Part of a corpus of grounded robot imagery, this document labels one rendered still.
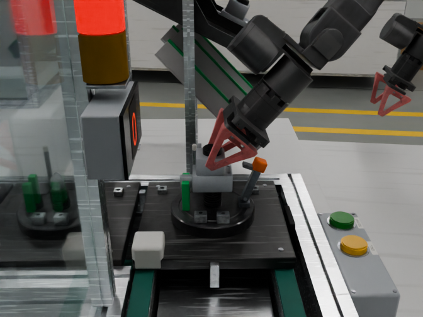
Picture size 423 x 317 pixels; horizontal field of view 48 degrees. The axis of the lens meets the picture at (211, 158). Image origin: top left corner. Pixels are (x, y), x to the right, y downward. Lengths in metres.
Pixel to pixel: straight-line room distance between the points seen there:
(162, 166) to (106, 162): 0.73
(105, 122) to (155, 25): 4.33
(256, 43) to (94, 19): 0.27
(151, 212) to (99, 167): 0.34
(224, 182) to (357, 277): 0.24
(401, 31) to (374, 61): 3.62
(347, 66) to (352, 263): 4.13
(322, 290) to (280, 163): 0.61
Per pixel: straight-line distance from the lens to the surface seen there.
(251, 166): 0.76
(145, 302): 0.68
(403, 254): 0.97
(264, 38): 0.69
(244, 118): 0.69
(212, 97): 0.95
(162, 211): 0.82
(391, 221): 1.06
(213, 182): 0.75
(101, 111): 0.49
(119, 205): 0.85
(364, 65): 4.84
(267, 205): 0.84
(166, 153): 1.29
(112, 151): 0.48
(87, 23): 0.49
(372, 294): 0.70
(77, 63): 0.51
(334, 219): 0.82
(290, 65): 0.70
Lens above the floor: 1.40
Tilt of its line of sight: 25 degrees down
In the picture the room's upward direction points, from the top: straight up
